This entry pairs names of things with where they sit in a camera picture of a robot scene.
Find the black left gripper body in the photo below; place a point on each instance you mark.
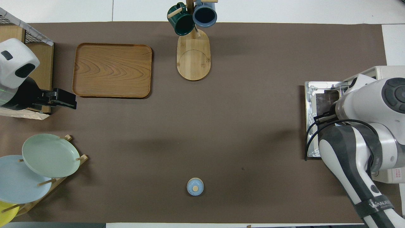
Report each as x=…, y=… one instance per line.
x=25, y=95

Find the glass oven door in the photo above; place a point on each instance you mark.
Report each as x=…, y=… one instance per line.
x=319, y=85

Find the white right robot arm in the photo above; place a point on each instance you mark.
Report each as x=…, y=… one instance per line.
x=364, y=104

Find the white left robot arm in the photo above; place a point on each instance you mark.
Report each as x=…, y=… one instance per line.
x=15, y=63

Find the cream toaster oven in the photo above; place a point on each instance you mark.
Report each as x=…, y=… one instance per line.
x=392, y=71

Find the wooden serving tray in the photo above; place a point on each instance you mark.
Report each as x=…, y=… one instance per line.
x=110, y=69

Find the pale green plate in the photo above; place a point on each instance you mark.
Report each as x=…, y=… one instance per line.
x=50, y=155

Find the wooden plate rack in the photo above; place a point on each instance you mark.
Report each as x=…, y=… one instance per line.
x=83, y=157

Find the light blue racked plate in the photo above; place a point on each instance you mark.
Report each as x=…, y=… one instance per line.
x=19, y=186

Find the yellow plate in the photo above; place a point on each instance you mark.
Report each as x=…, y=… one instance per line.
x=6, y=215

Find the wooden mug tree stand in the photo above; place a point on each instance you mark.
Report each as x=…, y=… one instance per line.
x=193, y=60

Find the dark green mug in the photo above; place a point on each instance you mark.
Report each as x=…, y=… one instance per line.
x=183, y=25

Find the brown table mat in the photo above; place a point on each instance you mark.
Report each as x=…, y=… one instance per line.
x=221, y=126

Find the blue mug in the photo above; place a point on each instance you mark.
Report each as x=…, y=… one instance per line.
x=205, y=15

